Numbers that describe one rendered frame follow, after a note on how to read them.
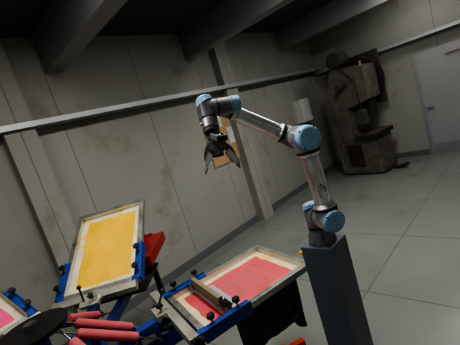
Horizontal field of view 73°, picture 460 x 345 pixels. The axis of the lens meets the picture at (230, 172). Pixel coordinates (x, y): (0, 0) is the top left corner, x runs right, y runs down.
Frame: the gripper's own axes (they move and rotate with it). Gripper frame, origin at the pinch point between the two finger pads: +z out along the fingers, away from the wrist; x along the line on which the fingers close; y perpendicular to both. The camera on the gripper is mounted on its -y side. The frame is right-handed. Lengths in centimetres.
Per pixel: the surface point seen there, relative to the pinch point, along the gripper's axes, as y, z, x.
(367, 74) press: 339, -234, -447
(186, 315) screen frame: 75, 59, 21
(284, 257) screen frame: 85, 44, -51
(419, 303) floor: 126, 115, -177
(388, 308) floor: 139, 113, -155
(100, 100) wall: 273, -199, 57
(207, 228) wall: 393, -14, -66
